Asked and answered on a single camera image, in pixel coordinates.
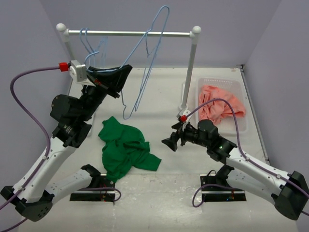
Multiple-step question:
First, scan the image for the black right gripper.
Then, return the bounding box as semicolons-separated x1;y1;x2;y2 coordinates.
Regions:
162;120;210;151

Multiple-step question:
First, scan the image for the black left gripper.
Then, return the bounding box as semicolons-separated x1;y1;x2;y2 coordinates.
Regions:
78;64;132;121

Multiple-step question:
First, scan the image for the blue hanger with shirt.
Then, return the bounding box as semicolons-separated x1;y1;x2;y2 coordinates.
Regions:
84;5;170;120

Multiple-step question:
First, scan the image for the green t shirt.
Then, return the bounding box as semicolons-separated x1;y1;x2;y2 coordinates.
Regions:
98;116;161;182

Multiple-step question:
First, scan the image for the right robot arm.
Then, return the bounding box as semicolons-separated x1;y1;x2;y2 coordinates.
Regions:
162;120;309;220

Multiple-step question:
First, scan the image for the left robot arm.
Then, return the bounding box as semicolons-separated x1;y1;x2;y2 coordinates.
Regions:
0;64;132;222

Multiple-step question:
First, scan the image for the blue hanger middle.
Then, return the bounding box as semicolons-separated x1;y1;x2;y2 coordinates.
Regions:
133;29;161;112

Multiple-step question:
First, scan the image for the blue hanger far left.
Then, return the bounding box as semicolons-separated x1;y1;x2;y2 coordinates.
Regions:
79;28;95;54

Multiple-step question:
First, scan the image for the pink t shirt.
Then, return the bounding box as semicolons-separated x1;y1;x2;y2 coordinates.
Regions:
197;85;246;125

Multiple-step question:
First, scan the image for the white metal clothes rack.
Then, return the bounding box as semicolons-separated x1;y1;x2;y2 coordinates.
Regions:
56;23;201;112

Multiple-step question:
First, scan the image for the white plastic laundry basket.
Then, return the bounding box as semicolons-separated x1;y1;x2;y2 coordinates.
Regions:
195;77;249;134

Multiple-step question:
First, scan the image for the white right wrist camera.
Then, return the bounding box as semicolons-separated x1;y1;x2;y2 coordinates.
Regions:
178;109;192;126

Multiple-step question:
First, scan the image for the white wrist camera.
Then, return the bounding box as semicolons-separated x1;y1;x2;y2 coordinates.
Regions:
69;60;87;84
178;109;192;126

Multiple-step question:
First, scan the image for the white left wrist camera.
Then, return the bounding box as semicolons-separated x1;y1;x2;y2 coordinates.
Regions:
69;60;87;84

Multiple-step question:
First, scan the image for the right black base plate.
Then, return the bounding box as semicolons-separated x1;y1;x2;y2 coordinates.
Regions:
200;174;247;202

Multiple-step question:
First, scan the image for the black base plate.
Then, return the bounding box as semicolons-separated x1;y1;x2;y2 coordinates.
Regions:
200;174;247;202
70;174;116;203

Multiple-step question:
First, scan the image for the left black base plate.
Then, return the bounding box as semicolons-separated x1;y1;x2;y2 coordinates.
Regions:
70;174;116;203

